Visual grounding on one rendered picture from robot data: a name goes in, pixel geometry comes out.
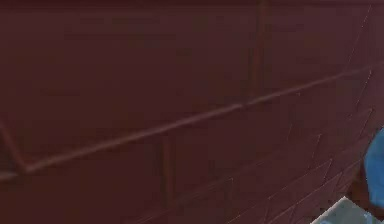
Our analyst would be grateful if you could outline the dark brown wooden cabinet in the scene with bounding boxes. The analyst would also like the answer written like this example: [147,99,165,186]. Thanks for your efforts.
[0,0,384,224]

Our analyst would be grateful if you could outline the blue round object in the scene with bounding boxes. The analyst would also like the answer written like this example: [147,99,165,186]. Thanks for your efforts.
[363,127,384,210]

